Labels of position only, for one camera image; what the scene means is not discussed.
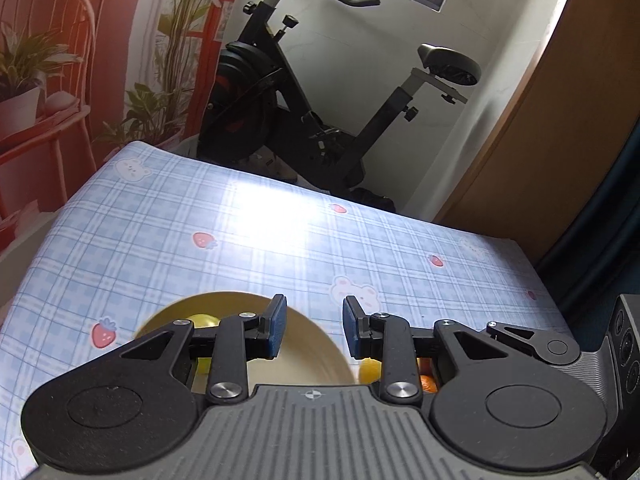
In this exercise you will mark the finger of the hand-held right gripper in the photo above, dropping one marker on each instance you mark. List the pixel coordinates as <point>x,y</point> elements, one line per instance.
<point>500,335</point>

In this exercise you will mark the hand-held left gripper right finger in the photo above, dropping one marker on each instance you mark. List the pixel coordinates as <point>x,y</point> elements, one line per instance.
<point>352,330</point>

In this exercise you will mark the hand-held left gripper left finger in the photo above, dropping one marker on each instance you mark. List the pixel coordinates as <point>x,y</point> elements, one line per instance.
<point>277,327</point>

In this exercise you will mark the beige plate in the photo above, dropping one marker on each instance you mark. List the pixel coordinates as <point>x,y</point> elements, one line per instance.
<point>300,355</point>

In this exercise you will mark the large yellow orange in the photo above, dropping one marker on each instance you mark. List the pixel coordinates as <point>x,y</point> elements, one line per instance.
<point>370,370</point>

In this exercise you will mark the smooth orange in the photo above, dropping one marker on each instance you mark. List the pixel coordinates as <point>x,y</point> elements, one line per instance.
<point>427,383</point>

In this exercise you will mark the small green apple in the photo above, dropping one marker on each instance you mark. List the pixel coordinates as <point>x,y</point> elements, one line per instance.
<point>200,321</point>

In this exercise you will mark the dark blue curtain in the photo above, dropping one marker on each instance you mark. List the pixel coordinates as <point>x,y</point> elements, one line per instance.
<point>600,240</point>

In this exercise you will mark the wooden cabinet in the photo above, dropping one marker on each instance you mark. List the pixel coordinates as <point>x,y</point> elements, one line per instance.
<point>550,135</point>

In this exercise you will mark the black exercise bike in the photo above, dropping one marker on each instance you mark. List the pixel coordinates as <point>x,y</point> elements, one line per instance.
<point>250,110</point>

